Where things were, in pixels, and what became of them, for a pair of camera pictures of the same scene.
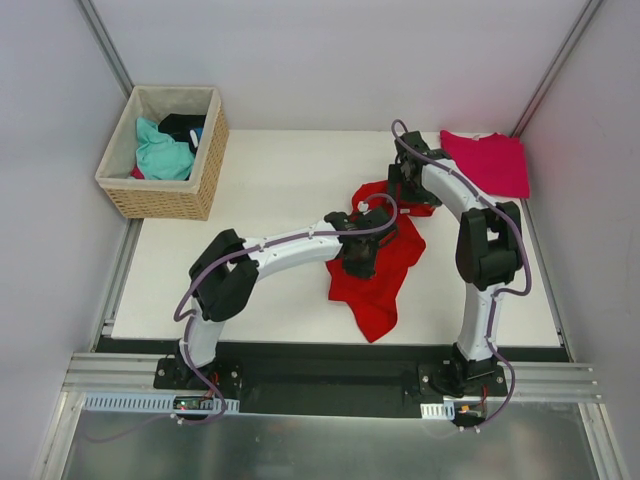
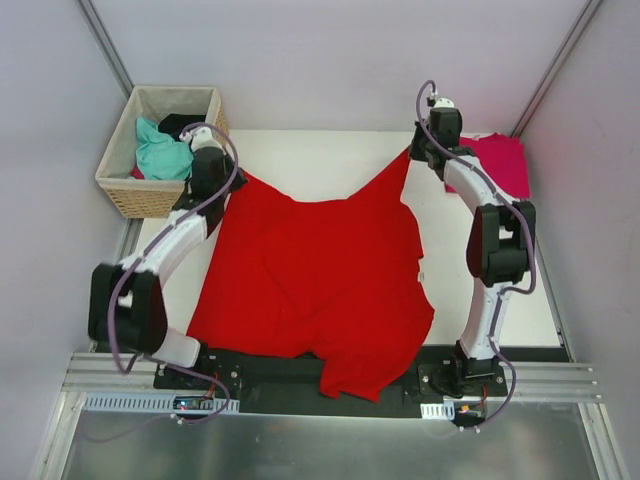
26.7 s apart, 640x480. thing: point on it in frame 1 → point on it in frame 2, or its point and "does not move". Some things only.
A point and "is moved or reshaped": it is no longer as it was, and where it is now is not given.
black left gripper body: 361,257 → 235,179
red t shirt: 376,298 is moved or reshaped
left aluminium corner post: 107,45 does not move
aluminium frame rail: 95,373 does not move
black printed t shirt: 185,128 does not move
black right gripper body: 404,187 → 417,150
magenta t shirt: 497,162 does not move
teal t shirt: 159,156 does not move
